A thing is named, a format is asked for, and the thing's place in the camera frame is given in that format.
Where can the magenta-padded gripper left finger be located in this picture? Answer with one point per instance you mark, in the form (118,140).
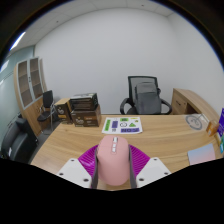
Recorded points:
(75,171)

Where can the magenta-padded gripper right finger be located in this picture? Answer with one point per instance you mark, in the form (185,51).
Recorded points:
(151,171)

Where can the pink computer mouse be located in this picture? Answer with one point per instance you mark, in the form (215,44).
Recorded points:
(113,163)

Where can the pink and blue mouse pad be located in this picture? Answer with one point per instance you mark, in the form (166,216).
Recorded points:
(201,155)

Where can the large brown cardboard box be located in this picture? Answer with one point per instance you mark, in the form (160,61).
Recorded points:
(86,118)

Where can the white sheet with coloured shapes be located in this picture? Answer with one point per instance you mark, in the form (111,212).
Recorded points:
(121,126)

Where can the small dark brown box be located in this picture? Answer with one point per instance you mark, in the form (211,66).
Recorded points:
(62,111)

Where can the black leather armchair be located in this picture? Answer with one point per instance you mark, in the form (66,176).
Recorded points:
(16,140)

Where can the black box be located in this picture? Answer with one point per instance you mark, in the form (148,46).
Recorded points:
(83,101)

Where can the grey backpack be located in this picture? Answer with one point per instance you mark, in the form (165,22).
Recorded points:
(147,98)

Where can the small black chair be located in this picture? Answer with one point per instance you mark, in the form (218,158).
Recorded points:
(47,103)

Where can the wooden side desk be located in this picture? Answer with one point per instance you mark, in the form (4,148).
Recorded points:
(186,100)

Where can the purple package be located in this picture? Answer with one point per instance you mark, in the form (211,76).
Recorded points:
(221,123)

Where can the black mesh office chair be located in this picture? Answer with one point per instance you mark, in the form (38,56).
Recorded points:
(131,86)

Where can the wooden shelf unit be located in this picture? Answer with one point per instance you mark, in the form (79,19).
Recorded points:
(28,90)

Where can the ceiling light strip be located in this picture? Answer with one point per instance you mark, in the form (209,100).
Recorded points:
(17,41)

